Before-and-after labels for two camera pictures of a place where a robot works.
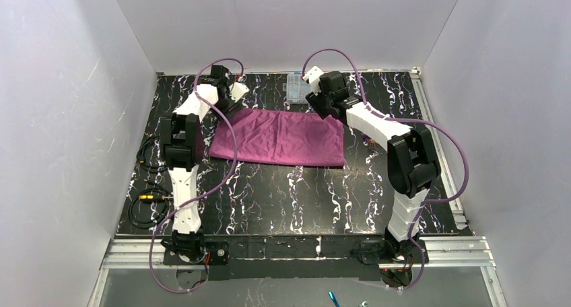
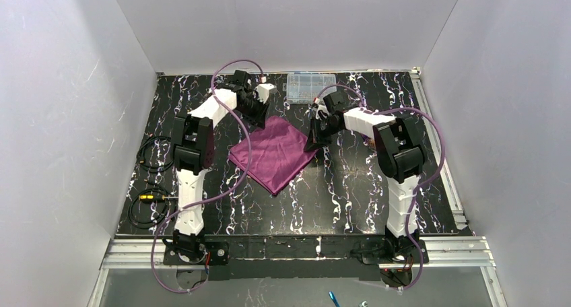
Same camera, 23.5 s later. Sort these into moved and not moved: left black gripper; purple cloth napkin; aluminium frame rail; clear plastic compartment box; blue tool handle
Moved: purple cloth napkin; left black gripper
Not moved: clear plastic compartment box; blue tool handle; aluminium frame rail
